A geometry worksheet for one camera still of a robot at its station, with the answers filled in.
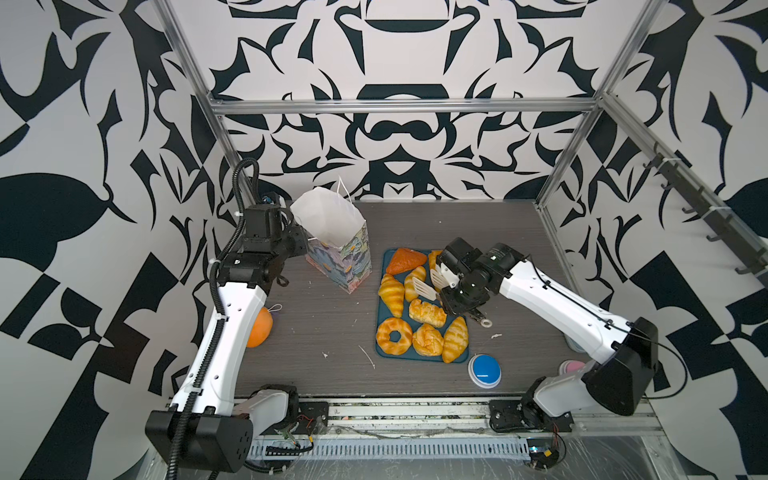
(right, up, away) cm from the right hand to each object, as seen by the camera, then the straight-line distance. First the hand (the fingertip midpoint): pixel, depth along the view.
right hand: (451, 304), depth 77 cm
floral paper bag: (-33, +17, +25) cm, 45 cm away
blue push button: (+10, -19, +5) cm, 22 cm away
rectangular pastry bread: (-5, -5, +10) cm, 12 cm away
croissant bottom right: (+2, -11, +6) cm, 13 cm away
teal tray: (-10, -8, +11) cm, 16 cm away
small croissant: (-9, +1, +14) cm, 17 cm away
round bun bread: (-5, -11, +6) cm, 14 cm away
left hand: (-39, +19, -3) cm, 44 cm away
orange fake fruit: (-50, -8, +6) cm, 51 cm away
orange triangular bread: (-11, +9, +22) cm, 26 cm away
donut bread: (-17, -12, +8) cm, 22 cm away
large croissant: (-15, 0, +15) cm, 21 cm away
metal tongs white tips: (-3, +8, -5) cm, 10 cm away
